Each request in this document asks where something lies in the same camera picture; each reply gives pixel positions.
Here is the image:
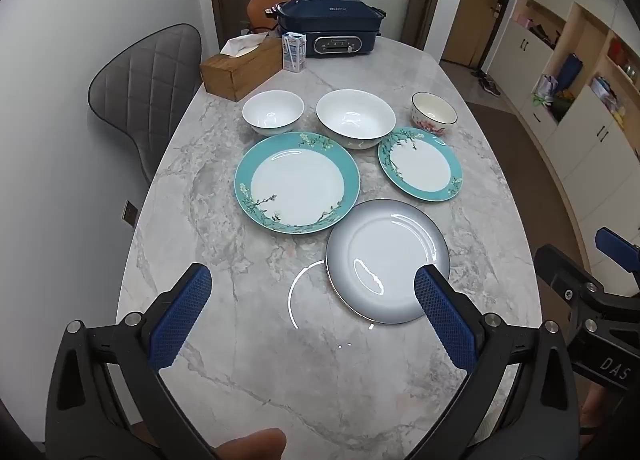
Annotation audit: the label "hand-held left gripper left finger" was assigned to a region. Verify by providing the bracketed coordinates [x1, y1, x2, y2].
[44, 262, 221, 460]

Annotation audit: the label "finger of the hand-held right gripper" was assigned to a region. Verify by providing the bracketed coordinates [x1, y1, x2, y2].
[532, 244, 606, 312]
[595, 226, 640, 296]

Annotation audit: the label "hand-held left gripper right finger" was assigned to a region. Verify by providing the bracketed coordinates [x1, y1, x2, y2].
[407, 264, 583, 460]

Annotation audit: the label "grey gradient plate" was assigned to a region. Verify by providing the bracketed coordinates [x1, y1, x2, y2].
[325, 199, 451, 325]

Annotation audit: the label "small teal floral plate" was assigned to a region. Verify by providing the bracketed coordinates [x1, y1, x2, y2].
[377, 127, 464, 202]

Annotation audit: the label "large teal floral plate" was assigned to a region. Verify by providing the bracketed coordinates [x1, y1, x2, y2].
[234, 132, 361, 236]

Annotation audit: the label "dark-rimmed floral bowl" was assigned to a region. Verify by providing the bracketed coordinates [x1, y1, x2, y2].
[411, 92, 459, 135]

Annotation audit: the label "large white bowl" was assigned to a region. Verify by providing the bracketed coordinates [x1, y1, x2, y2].
[316, 89, 397, 151]

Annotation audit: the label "small white bowl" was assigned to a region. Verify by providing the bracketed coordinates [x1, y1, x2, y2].
[242, 89, 305, 137]

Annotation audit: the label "person's right hand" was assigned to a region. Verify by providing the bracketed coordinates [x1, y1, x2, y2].
[581, 382, 621, 437]

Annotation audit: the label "person's left hand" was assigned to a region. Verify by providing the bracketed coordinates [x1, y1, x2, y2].
[215, 428, 288, 460]

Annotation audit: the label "white shopping bag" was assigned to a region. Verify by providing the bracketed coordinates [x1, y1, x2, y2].
[532, 74, 559, 107]

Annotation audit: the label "blue bag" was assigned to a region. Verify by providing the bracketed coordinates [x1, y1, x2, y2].
[554, 53, 584, 92]

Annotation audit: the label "grey quilted chair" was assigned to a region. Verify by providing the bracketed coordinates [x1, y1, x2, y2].
[88, 23, 203, 186]

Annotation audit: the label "wooden tissue box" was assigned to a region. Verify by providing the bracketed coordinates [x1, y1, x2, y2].
[200, 35, 285, 102]

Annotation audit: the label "white tissue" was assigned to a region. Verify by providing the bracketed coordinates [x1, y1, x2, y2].
[220, 33, 269, 59]

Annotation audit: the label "white milk carton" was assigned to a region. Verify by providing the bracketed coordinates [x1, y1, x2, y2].
[281, 32, 307, 73]

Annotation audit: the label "wooden entrance door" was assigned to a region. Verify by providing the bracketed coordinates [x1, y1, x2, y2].
[440, 0, 523, 72]

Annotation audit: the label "orange chair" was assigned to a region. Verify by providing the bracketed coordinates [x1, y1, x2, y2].
[246, 0, 326, 36]

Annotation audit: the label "dark blue electric cooker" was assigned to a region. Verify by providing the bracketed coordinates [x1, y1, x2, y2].
[264, 0, 387, 59]

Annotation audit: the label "white wall cabinet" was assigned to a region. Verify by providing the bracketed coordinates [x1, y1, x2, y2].
[487, 0, 640, 286]

